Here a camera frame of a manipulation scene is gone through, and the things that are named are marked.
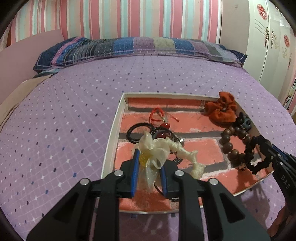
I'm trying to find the black scrunchie with rhinestone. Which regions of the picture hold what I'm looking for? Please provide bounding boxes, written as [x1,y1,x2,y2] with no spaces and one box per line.
[239,136,273,175]

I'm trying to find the black plastic hair claw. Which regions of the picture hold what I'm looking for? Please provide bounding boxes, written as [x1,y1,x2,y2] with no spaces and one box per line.
[235,112,252,131]

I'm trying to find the cream ribbon scrunchie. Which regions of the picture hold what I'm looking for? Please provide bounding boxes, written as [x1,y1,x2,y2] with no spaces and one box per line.
[134,131,206,193]

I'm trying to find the red cherry hair tie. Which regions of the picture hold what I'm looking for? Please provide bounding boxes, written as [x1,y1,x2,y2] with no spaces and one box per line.
[151,122,173,140]

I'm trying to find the person's right hand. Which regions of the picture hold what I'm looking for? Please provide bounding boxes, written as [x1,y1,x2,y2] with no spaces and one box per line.
[267,201,292,237]

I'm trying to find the white tray brick-pattern liner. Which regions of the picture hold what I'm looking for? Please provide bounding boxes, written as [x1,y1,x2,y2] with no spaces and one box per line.
[101,93,273,214]

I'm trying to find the rust orange scrunchie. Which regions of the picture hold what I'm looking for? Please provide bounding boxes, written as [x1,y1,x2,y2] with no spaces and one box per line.
[204,91,237,125]

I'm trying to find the purple diamond-pattern bedspread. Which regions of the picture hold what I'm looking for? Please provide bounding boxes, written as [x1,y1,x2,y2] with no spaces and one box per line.
[1,56,295,238]

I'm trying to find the white wardrobe with decals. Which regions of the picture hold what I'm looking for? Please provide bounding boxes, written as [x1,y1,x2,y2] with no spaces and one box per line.
[244,1,292,98]

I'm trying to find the patchwork striped pillow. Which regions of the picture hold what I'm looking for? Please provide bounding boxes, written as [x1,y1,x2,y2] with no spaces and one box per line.
[33,37,247,73]

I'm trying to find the pink headboard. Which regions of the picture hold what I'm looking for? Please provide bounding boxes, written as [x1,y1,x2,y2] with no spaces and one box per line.
[0,30,64,102]

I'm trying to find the brown wooden bead bracelet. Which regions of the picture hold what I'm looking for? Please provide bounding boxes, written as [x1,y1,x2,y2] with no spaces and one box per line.
[219,126,254,166]

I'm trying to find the black hair ties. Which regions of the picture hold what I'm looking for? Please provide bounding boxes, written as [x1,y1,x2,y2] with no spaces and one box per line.
[126,122,158,144]

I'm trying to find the red string charm bracelet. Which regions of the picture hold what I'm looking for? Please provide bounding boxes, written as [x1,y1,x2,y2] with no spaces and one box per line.
[149,107,181,127]

